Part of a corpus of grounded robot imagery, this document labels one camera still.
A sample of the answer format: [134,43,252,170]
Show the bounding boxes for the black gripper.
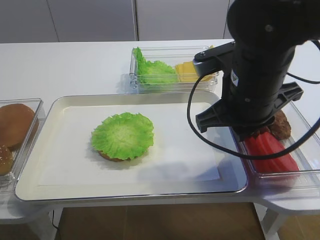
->
[195,69,304,141]

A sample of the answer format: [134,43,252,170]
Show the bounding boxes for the red tomato slice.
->
[255,134,283,173]
[259,131,300,173]
[249,137,272,174]
[244,137,266,173]

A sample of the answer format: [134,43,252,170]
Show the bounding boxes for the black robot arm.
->
[193,0,320,137]

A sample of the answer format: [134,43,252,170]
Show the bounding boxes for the yellow cheese slices stack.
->
[174,45,214,83]

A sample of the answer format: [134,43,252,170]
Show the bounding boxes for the clear lettuce and cheese container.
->
[129,44,221,95]

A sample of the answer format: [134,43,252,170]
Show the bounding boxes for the green lettuce leaves in container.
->
[133,47,178,84]

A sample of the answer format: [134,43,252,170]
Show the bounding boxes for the green lettuce leaf on bun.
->
[91,112,154,161]

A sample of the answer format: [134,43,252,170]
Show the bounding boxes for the brown meat patty front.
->
[268,110,292,141]

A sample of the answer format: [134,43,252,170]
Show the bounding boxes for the red tomato slice front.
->
[259,131,300,173]

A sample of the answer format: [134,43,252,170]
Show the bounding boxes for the clear meat and tomato container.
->
[242,102,320,189]

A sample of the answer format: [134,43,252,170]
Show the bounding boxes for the white paper tray liner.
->
[38,103,220,186]

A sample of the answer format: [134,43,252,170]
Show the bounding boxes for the bottom burger bun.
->
[97,150,131,162]

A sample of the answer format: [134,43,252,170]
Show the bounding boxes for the clear bun container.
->
[0,98,46,195]

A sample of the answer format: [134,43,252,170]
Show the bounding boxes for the plain brown bun top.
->
[0,103,35,151]

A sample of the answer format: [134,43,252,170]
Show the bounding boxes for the sesame seed bun top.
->
[0,145,13,176]

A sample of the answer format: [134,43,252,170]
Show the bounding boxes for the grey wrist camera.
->
[192,41,236,77]

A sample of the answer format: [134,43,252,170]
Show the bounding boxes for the black camera cable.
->
[187,39,320,160]

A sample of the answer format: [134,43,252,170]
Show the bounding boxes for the black cable under table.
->
[50,209,61,230]

